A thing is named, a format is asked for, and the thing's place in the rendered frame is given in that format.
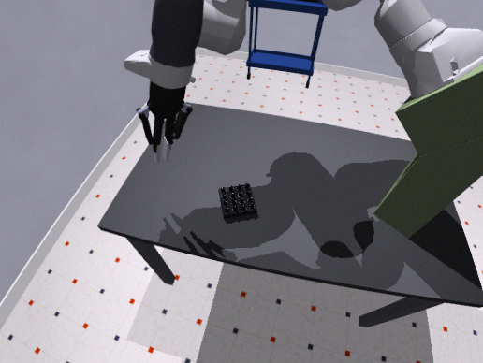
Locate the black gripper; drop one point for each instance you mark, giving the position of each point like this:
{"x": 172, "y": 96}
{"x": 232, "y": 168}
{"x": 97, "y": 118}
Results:
{"x": 166, "y": 99}

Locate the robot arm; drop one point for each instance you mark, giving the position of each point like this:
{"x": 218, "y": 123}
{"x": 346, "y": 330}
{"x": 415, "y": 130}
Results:
{"x": 432, "y": 57}

